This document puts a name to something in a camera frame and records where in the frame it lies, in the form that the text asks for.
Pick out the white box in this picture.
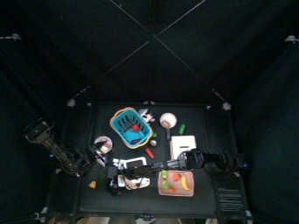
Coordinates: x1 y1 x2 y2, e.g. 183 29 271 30
169 135 197 160

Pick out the teal basket orange rim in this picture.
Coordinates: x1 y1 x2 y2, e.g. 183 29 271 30
108 107 155 150

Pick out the pink cutting board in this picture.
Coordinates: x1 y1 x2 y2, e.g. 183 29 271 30
156 170 195 198

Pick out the white toy stove black top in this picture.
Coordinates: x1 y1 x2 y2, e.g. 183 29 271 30
116 156 152 191

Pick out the white toy cow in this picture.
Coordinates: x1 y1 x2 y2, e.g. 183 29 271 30
136 108 157 123

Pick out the white toy pot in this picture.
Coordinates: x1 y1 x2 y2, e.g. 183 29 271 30
93 136 114 155

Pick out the yellow toy banana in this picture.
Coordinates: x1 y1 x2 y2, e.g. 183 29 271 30
180 174 192 192

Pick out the red toy chili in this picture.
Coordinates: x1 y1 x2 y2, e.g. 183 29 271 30
144 147 156 160

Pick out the thin white cord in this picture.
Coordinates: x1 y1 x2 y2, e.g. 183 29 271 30
108 0 231 107
69 0 207 102

